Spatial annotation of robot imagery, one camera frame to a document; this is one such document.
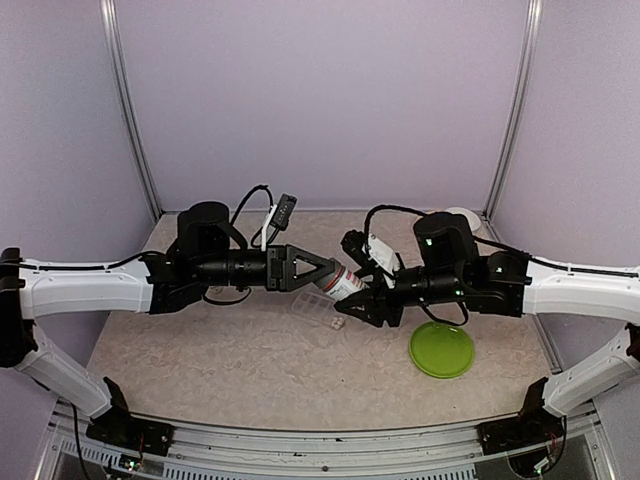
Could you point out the grey-capped orange pill bottle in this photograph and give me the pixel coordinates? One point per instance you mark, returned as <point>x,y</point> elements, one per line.
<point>340,284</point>

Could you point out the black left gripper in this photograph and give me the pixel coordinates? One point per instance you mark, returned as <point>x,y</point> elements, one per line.
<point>281,261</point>

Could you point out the clear plastic pill organizer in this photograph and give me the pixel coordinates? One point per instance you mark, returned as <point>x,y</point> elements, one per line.
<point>315,307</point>

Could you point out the left aluminium frame post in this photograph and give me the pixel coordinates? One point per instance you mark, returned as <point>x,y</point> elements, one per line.
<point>108,9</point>

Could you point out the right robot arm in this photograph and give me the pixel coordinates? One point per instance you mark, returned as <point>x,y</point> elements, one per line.
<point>511,283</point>

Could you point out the right aluminium frame post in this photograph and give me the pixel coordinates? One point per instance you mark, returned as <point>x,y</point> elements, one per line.
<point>517,107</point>

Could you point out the white ceramic bowl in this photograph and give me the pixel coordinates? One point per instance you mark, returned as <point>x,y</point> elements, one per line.
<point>472,218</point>

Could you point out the front aluminium rail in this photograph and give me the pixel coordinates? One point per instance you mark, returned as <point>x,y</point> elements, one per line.
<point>200,451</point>

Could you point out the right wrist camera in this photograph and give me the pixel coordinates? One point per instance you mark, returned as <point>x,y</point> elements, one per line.
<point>370,253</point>

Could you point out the aluminium frame post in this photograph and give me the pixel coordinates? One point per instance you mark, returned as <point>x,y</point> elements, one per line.
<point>517,107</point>
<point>108,9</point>

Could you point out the green plate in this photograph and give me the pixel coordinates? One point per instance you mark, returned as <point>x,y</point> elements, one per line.
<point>441,351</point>

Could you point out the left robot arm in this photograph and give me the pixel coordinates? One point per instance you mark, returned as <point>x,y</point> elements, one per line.
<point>208,251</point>

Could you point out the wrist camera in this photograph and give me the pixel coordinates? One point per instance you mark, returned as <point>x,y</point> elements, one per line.
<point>277,220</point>
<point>370,253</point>

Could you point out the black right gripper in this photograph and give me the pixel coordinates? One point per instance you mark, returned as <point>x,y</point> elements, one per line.
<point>377,302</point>

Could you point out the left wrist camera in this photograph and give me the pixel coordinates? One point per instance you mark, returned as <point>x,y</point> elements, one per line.
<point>277,220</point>

